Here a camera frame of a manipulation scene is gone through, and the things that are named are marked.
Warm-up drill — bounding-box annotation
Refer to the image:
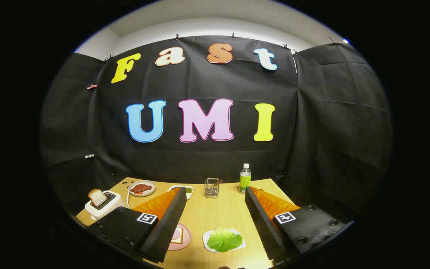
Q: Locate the white toaster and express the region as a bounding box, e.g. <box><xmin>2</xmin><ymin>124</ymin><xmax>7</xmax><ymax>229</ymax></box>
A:
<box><xmin>84</xmin><ymin>190</ymin><xmax>127</xmax><ymax>220</ymax></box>

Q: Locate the green lettuce leaf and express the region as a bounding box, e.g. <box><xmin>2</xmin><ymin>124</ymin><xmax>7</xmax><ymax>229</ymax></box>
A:
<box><xmin>206</xmin><ymin>225</ymin><xmax>243</xmax><ymax>253</ymax></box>

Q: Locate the metal wire utensil holder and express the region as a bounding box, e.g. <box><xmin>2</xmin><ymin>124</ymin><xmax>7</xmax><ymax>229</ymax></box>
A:
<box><xmin>204</xmin><ymin>178</ymin><xmax>220</xmax><ymax>198</ymax></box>

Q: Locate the white divided dish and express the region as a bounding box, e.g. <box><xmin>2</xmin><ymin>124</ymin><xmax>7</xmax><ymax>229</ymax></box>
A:
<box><xmin>168</xmin><ymin>185</ymin><xmax>194</xmax><ymax>200</ymax></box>

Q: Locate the black backdrop cloth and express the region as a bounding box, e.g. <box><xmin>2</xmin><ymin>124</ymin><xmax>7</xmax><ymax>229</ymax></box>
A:
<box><xmin>40</xmin><ymin>35</ymin><xmax>393</xmax><ymax>225</ymax></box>

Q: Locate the bread slice under ham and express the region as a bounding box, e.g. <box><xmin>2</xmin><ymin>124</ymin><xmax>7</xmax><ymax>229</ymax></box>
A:
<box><xmin>170</xmin><ymin>227</ymin><xmax>184</xmax><ymax>245</ymax></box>

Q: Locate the round white plate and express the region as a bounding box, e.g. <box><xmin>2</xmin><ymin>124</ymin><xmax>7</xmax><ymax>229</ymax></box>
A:
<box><xmin>128</xmin><ymin>180</ymin><xmax>156</xmax><ymax>197</ymax></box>

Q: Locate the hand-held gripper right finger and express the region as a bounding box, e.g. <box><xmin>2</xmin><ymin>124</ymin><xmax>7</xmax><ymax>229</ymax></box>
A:
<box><xmin>245</xmin><ymin>186</ymin><xmax>350</xmax><ymax>264</ymax></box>

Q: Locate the square white plate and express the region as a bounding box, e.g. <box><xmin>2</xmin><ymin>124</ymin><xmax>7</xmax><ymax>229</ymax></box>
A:
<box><xmin>202</xmin><ymin>228</ymin><xmax>246</xmax><ymax>253</ymax></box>

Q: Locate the pink plate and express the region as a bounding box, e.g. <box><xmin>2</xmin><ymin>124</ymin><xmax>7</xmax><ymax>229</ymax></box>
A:
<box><xmin>167</xmin><ymin>222</ymin><xmax>192</xmax><ymax>251</ymax></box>

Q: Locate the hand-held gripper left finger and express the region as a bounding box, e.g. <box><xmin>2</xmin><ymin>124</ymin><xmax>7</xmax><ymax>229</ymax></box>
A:
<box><xmin>88</xmin><ymin>187</ymin><xmax>187</xmax><ymax>264</ymax></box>

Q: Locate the plain white bread slice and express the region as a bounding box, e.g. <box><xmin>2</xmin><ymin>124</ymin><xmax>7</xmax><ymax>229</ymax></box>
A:
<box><xmin>88</xmin><ymin>189</ymin><xmax>107</xmax><ymax>208</ymax></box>

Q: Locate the green label plastic bottle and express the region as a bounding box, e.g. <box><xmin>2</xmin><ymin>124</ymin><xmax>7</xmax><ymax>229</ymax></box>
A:
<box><xmin>239</xmin><ymin>163</ymin><xmax>252</xmax><ymax>194</ymax></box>

